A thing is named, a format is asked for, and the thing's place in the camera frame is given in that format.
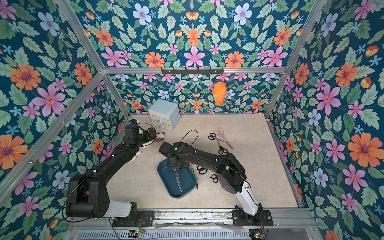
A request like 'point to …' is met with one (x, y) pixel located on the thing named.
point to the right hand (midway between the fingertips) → (177, 165)
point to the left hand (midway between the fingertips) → (150, 130)
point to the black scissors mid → (221, 150)
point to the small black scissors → (215, 178)
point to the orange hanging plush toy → (219, 93)
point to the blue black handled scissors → (176, 173)
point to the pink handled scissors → (220, 132)
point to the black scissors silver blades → (202, 170)
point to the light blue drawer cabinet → (165, 114)
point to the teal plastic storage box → (178, 187)
